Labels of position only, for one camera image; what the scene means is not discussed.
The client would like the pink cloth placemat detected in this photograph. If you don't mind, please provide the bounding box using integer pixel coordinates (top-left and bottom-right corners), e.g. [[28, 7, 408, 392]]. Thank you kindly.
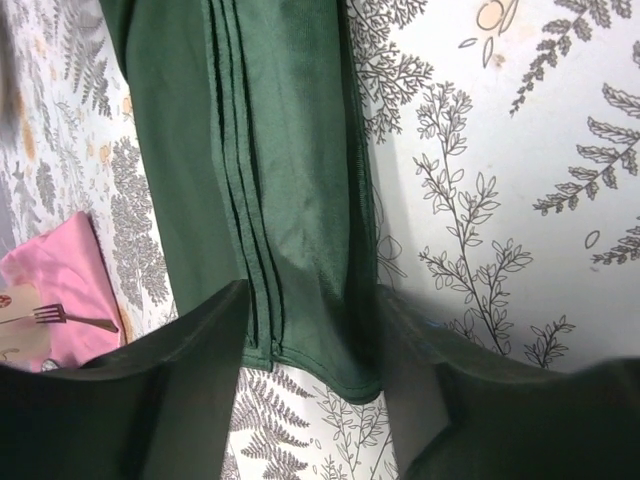
[[1, 212, 126, 371]]

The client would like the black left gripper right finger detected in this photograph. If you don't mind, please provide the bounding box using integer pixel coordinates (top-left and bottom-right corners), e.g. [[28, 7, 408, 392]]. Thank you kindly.
[[376, 286, 639, 480]]

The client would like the purple metallic fork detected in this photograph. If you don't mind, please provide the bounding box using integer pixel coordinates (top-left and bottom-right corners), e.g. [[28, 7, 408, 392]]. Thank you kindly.
[[1, 303, 119, 333]]

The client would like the floral patterned tablecloth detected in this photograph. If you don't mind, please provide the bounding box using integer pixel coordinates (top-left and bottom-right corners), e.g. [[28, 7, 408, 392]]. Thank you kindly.
[[1, 1, 639, 479]]

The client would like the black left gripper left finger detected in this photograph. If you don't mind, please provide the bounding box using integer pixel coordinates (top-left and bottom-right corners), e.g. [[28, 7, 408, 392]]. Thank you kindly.
[[1, 280, 249, 480]]

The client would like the dark green cloth napkin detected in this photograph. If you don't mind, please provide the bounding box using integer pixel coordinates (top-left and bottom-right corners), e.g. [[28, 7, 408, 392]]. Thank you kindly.
[[101, 1, 381, 404]]

